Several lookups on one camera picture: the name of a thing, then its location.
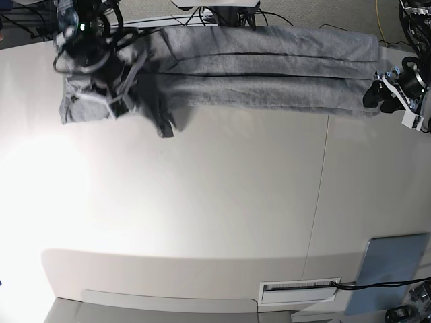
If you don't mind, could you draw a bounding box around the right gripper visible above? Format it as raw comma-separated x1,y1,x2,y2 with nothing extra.
53,30,147,111

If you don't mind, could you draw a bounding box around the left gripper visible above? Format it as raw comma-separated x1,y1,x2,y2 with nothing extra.
362,65,428,114

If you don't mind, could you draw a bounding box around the grey T-shirt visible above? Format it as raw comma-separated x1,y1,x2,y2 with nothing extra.
59,26,383,139

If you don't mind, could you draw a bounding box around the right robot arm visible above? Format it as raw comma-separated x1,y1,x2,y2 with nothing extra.
53,1,145,118

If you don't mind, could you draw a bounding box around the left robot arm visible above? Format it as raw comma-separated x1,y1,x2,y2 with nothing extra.
363,1,430,115

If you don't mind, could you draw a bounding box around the blue-grey pad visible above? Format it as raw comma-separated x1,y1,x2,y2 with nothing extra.
344,233,429,316

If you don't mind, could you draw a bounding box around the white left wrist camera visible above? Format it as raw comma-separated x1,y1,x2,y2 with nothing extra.
401,110,424,131

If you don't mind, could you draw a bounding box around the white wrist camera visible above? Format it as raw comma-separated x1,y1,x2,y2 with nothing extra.
107,96,129,119
401,110,424,131

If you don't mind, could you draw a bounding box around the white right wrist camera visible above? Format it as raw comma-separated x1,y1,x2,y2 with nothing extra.
107,96,129,119

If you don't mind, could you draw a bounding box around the black cable at grommet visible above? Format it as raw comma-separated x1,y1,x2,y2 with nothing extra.
331,277,431,291

